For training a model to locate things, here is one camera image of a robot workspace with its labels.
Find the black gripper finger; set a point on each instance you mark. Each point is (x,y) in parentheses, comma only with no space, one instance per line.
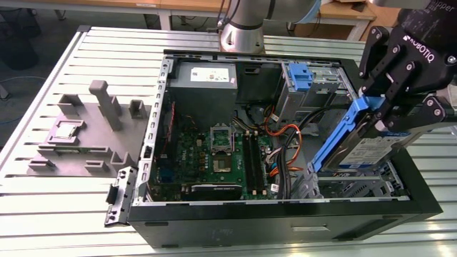
(373,53)
(432,112)

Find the hard disk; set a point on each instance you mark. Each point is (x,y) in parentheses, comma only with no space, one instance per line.
(371,150)

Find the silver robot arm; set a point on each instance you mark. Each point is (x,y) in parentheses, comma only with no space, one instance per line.
(239,34)

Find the metal disk bay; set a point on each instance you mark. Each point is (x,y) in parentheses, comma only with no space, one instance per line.
(349,180)

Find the wooden cabinet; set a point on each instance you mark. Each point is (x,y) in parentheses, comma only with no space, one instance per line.
(384,18)

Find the blue plastic drive latch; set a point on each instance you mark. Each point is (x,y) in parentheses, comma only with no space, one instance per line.
(300,80)

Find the metal optical drive cage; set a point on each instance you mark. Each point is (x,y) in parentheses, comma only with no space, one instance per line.
(296,104)

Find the grey power supply unit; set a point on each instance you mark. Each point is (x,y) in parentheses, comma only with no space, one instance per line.
(203,104)

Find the thin metal locking lever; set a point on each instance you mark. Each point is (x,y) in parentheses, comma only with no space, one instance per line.
(232,144)

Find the black RAM slot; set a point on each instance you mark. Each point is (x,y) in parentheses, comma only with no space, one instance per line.
(248,160)
(257,166)

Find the CPU socket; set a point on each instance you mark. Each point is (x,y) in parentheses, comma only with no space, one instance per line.
(221,165)

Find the green motherboard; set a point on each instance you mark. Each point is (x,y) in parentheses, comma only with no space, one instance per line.
(192,150)

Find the black PC case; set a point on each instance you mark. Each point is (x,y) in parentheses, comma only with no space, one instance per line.
(249,227)

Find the black graphics card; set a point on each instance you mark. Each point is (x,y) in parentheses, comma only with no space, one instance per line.
(213,190)

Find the grey parts rack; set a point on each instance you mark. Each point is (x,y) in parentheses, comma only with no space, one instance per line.
(100,139)

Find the silver CPU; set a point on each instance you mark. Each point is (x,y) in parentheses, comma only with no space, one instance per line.
(65,132)

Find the green RAM stick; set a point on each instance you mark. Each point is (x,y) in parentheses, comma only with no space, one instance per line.
(71,152)

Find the black office chair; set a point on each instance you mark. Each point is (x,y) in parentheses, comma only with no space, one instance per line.
(17,40)

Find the wooden desk white frame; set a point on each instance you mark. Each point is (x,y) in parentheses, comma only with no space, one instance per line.
(343,12)

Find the metal card retention bracket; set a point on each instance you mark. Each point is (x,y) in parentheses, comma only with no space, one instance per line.
(123,192)

